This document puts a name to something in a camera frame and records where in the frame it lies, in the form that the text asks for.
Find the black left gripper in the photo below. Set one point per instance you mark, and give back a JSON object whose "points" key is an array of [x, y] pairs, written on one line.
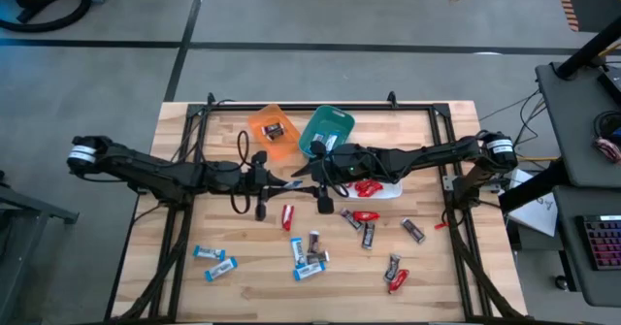
{"points": [[257, 184]]}

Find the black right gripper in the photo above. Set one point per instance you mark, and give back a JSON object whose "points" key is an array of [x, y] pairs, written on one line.
{"points": [[325, 170]]}

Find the blue white Hershey's bar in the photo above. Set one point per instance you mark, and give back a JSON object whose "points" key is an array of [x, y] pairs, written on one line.
{"points": [[209, 252], [331, 142], [308, 270], [294, 184], [317, 138], [220, 269], [298, 252]]}

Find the red Kit Kat candy bar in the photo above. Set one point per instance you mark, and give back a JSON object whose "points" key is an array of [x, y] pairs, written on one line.
{"points": [[398, 281], [366, 215], [366, 193], [360, 184], [287, 217], [376, 185]]}

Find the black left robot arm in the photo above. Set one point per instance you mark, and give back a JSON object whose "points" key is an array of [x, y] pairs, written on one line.
{"points": [[145, 167]]}

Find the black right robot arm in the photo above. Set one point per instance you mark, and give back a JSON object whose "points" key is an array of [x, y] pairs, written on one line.
{"points": [[427, 155]]}

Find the teal plastic bin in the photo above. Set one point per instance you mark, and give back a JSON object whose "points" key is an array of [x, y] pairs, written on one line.
{"points": [[330, 116]]}

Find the orange plastic bin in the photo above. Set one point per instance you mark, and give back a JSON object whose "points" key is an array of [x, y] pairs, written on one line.
{"points": [[262, 116]]}

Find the white plastic bin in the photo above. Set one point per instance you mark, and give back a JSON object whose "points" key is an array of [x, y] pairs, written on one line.
{"points": [[393, 191]]}

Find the small red clip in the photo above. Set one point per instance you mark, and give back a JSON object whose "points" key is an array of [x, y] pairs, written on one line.
{"points": [[440, 226]]}

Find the black desk leg beam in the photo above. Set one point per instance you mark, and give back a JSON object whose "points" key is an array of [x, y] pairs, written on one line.
{"points": [[533, 186]]}

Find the white paper sheet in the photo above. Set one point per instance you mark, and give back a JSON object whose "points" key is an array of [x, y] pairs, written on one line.
{"points": [[538, 213]]}

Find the grey metal bench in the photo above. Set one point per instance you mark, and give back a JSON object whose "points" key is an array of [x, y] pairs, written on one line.
{"points": [[39, 207]]}

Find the black caster wheel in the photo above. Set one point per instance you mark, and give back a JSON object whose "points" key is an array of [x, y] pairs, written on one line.
{"points": [[562, 282]]}

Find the dark grey desk top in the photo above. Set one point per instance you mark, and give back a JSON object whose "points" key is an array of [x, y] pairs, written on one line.
{"points": [[572, 267]]}

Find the red white bundle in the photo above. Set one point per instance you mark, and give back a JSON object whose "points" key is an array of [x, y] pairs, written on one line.
{"points": [[606, 149]]}

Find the backlit black keyboard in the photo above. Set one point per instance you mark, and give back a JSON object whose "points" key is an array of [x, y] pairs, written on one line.
{"points": [[604, 242]]}

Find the black desk pole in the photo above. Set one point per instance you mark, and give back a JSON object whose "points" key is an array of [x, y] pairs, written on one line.
{"points": [[589, 48]]}

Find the black desk device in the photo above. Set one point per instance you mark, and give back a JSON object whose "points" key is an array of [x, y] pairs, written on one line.
{"points": [[612, 85]]}

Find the dark floor mat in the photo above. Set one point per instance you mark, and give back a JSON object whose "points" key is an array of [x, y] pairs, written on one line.
{"points": [[597, 5]]}

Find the black frame clamp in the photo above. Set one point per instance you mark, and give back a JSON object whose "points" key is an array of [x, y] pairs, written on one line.
{"points": [[211, 99], [392, 99]]}

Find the black aluminium rig frame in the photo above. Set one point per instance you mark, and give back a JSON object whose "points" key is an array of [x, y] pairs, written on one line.
{"points": [[412, 107]]}

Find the silver metal bracket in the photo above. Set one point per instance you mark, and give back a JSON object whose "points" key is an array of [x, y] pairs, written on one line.
{"points": [[448, 183]]}

